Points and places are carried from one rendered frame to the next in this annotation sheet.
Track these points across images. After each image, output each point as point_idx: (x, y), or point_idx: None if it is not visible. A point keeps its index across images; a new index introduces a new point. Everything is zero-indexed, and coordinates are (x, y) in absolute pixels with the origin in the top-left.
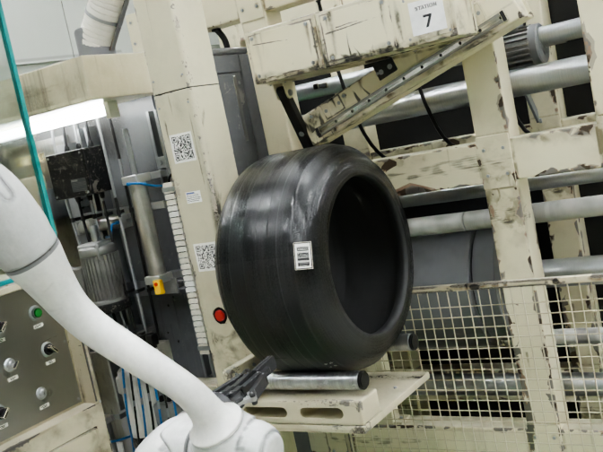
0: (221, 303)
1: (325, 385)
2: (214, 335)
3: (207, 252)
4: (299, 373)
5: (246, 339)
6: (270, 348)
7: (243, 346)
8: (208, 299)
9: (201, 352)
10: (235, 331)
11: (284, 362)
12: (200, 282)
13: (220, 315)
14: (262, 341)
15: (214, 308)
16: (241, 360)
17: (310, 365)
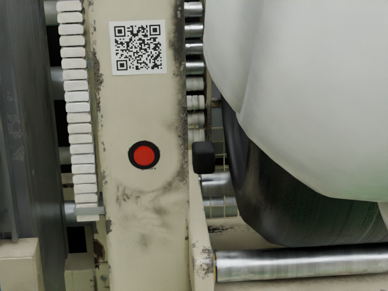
0: (152, 134)
1: (380, 268)
2: (122, 190)
3: (142, 39)
4: (327, 251)
5: (305, 211)
6: (342, 223)
7: (184, 206)
8: (124, 126)
9: (79, 219)
10: (172, 182)
11: (333, 241)
12: (111, 96)
13: (148, 155)
14: (340, 213)
15: (133, 142)
16: (200, 234)
17: (373, 241)
